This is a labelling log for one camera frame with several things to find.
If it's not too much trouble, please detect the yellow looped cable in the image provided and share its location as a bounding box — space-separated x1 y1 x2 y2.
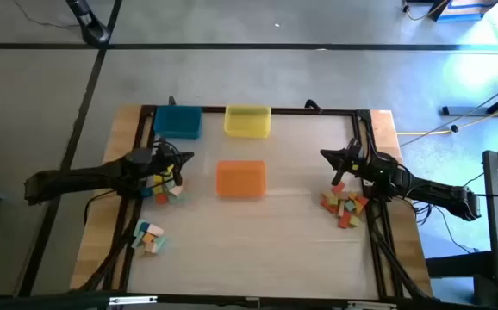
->
402 0 448 22

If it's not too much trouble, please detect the blue plastic bin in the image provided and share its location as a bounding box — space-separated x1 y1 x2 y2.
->
153 105 203 140

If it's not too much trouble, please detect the orange plastic bin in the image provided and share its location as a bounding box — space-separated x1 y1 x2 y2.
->
215 160 267 199

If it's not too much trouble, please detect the thin black floor cable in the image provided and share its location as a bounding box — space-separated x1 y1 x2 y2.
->
13 0 80 30

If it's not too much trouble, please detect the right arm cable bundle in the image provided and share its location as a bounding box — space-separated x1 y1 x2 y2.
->
367 201 435 301

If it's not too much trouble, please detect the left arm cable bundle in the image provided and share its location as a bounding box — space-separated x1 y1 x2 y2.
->
76 210 140 294

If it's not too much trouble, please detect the black stand foot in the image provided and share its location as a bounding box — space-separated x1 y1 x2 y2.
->
65 0 113 47

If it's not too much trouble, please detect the black cart leg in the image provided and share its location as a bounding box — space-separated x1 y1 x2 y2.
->
425 251 495 280

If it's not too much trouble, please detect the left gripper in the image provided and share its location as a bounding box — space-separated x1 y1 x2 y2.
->
145 139 196 187

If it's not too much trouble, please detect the yellow plastic bin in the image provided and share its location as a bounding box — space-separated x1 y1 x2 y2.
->
224 104 272 139

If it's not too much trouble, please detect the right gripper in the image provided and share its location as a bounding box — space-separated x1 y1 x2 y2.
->
320 137 379 187

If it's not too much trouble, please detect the yellow floor cable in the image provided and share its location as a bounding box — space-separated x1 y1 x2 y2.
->
397 96 498 137

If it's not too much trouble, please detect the black clamp handle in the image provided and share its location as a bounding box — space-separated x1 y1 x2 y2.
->
303 98 324 114

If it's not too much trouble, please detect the black frame bar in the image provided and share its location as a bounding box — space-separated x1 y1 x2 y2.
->
0 292 498 310

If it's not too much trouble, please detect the silver bracket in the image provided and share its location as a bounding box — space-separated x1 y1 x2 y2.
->
346 301 397 310
108 295 159 307

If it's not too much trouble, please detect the black table frame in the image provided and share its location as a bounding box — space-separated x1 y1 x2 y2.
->
102 104 405 302

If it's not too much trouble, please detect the grey floor bar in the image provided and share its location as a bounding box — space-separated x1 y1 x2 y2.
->
441 104 498 118

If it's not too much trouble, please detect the black cable loop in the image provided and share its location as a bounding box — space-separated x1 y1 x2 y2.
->
84 188 123 226

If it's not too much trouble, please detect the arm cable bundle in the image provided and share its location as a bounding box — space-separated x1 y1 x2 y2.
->
367 201 435 301
76 210 140 294

